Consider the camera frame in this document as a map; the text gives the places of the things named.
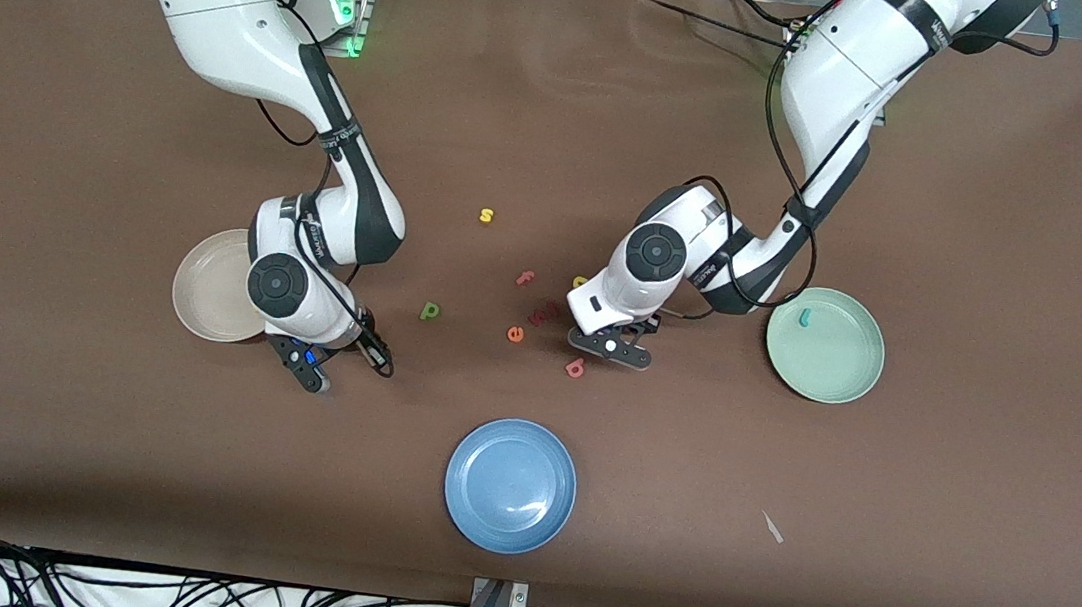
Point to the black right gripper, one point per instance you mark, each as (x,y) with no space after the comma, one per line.
(367,335)

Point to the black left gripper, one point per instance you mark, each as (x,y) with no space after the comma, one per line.
(645,327)

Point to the green foam letter p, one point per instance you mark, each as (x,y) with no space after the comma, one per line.
(431,311)

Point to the red foam letter b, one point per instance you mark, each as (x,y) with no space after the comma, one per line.
(575,369)

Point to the cyan foam letter l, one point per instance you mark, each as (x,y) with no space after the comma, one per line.
(805,317)

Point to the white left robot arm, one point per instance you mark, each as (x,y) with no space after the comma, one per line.
(837,73)

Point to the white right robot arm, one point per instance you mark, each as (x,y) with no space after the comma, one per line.
(220,8)

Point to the dark red foam letter l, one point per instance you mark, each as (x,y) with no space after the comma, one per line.
(554,311)

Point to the pink foam letter f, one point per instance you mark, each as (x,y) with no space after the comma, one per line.
(524,279)

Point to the orange foam letter e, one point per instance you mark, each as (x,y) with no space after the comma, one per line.
(515,334)

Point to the yellow foam letter s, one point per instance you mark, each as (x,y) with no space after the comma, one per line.
(486,215)

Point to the beige round plate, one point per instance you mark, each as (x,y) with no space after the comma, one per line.
(206,283)

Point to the pale green round plate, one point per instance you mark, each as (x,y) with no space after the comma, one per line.
(827,359)

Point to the blue round plate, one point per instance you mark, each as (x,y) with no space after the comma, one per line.
(510,486)

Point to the small white paper scrap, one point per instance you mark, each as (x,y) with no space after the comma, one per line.
(772,527)

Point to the brown table cover sheet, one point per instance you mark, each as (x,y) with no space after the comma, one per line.
(83,447)

